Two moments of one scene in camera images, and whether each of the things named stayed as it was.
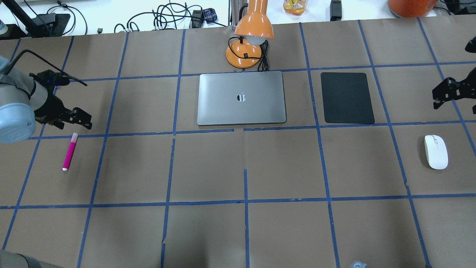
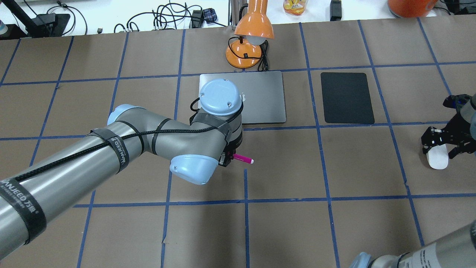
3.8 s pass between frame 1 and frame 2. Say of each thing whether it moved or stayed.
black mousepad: stayed
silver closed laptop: stayed
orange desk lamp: stayed
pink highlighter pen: moved
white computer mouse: stayed
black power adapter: stayed
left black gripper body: moved
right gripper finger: moved
